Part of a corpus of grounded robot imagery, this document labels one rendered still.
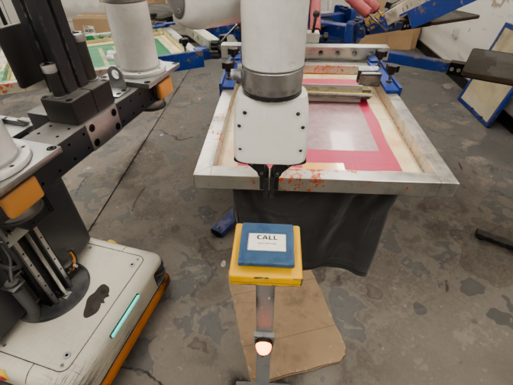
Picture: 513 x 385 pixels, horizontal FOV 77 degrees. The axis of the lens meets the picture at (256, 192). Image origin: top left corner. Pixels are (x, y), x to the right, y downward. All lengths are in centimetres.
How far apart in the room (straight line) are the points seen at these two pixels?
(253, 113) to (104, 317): 115
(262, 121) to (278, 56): 8
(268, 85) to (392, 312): 150
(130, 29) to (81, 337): 105
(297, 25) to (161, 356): 143
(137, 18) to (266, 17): 52
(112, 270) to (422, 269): 155
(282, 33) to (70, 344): 127
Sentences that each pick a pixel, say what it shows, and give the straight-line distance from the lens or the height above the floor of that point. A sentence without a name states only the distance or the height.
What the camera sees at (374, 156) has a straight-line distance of 91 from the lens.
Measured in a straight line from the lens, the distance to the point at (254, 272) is 58.
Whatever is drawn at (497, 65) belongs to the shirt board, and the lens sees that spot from 184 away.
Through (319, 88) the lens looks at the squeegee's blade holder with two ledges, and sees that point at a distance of 116.
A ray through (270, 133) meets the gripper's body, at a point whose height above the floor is 121.
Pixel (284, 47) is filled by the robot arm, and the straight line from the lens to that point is 38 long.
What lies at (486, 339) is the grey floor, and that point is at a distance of 188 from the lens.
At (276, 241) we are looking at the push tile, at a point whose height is 97.
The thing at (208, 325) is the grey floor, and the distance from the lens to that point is 162.
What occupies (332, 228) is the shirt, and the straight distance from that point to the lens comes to 98.
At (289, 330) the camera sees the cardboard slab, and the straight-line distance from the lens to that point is 158.
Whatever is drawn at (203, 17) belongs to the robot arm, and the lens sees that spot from 41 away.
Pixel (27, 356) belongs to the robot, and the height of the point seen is 28.
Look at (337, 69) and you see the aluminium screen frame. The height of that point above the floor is 97.
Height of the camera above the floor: 142
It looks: 40 degrees down
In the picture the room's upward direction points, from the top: straight up
